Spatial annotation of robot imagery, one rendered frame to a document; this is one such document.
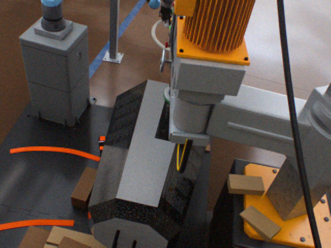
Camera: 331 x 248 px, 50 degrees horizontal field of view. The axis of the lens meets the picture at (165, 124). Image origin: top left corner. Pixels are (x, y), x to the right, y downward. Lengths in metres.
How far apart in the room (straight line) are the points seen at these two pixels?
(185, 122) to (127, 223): 0.66
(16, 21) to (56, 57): 2.06
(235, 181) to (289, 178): 0.32
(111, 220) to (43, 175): 1.18
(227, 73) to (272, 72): 3.18
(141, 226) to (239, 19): 1.17
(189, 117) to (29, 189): 1.70
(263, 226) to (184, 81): 0.96
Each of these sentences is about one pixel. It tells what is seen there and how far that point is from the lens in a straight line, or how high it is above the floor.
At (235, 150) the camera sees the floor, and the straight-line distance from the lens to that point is 3.38.
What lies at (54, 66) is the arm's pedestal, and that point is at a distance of 2.96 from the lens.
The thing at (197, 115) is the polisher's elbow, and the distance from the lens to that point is 1.60.
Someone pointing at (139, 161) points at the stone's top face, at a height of 0.80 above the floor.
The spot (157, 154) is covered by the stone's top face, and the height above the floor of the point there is 0.80.
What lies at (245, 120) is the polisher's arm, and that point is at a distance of 1.59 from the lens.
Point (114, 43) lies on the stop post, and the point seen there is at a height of 0.22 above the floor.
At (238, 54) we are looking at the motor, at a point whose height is 1.70.
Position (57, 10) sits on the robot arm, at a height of 1.07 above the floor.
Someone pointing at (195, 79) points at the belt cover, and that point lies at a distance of 1.37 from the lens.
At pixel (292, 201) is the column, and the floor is 0.95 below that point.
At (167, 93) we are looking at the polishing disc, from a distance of 2.48.
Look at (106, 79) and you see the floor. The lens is 3.87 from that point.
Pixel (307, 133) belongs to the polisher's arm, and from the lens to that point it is 1.64.
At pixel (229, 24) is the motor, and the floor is 1.82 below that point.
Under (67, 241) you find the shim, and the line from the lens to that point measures 2.45.
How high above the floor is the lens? 2.43
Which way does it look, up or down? 45 degrees down
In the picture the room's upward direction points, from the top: 10 degrees clockwise
